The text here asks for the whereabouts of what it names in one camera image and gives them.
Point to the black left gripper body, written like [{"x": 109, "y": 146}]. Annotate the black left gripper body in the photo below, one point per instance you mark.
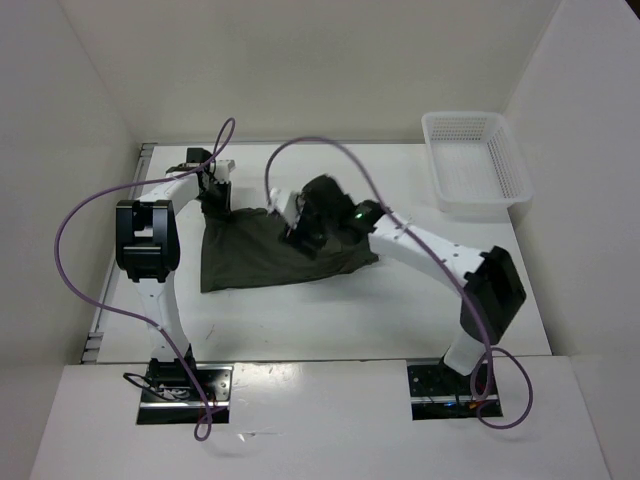
[{"x": 214, "y": 202}]

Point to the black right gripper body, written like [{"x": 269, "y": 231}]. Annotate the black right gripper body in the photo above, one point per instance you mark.
[{"x": 311, "y": 225}]

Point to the dark olive green shorts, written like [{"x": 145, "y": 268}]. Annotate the dark olive green shorts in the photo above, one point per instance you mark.
[{"x": 242, "y": 250}]

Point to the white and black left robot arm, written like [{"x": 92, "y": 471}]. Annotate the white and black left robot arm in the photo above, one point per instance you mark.
[{"x": 148, "y": 251}]

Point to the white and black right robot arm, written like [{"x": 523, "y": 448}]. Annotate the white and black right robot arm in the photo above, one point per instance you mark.
[{"x": 490, "y": 287}]

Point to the white perforated plastic basket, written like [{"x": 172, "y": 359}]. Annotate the white perforated plastic basket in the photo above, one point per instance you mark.
[{"x": 477, "y": 166}]

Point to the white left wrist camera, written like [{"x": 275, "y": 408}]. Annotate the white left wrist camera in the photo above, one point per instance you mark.
[{"x": 220, "y": 171}]

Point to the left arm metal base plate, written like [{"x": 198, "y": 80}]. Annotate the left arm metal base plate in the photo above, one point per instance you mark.
[{"x": 168, "y": 396}]

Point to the aluminium table edge rail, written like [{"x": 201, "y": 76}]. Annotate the aluminium table edge rail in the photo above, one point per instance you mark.
[{"x": 95, "y": 335}]

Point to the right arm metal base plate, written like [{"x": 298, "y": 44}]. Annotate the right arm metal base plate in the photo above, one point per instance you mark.
[{"x": 439, "y": 393}]

